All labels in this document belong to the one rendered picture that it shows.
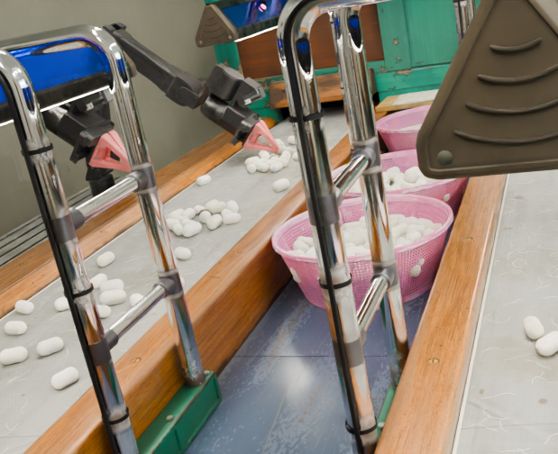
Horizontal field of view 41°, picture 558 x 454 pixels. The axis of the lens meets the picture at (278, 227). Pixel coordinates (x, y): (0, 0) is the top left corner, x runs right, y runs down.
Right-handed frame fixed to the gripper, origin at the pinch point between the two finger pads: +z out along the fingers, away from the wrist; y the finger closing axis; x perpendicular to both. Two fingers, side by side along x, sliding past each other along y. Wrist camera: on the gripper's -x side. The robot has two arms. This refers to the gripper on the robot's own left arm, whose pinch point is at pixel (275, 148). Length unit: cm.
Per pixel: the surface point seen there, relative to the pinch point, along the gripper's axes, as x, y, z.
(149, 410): -10, -104, 17
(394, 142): -16.4, 1.6, 22.5
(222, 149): 10.1, 5.1, -12.2
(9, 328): 7, -89, -7
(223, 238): -4, -55, 8
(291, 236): -13, -59, 17
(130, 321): -20, -106, 11
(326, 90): -7.6, 36.4, -0.8
